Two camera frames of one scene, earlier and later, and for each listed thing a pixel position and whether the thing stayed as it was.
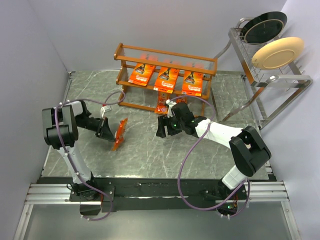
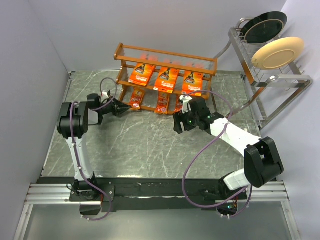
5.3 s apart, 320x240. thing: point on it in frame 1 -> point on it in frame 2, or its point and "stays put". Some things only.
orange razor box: [165, 79] stays put
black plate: [263, 28] stays put
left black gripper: [104, 132] -> [119, 107]
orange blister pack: [161, 107] stays put
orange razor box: [141, 73] stays put
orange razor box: [192, 83] stays put
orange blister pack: [120, 134] -> [136, 99]
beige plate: [278, 53] stays put
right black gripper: [161, 132] -> [178, 118]
